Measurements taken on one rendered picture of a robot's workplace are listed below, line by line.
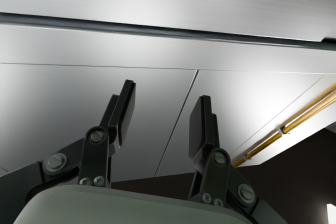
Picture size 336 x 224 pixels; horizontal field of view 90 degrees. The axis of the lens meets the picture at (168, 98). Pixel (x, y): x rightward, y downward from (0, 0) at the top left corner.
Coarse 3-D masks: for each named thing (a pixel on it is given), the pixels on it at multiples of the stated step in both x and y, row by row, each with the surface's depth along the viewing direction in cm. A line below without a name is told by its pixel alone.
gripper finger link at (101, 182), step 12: (96, 132) 9; (84, 144) 9; (96, 144) 9; (108, 144) 9; (84, 156) 8; (96, 156) 8; (84, 168) 8; (96, 168) 8; (108, 168) 10; (84, 180) 8; (96, 180) 8; (108, 180) 10
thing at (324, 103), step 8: (328, 96) 46; (320, 104) 48; (328, 104) 47; (312, 112) 50; (296, 120) 55; (304, 120) 53; (280, 128) 61; (288, 128) 58; (272, 136) 64; (280, 136) 61; (264, 144) 68; (256, 152) 73; (240, 160) 83
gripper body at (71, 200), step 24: (48, 192) 7; (72, 192) 7; (96, 192) 7; (120, 192) 7; (24, 216) 6; (48, 216) 6; (72, 216) 6; (96, 216) 6; (120, 216) 6; (144, 216) 7; (168, 216) 7; (192, 216) 7; (216, 216) 7; (240, 216) 7
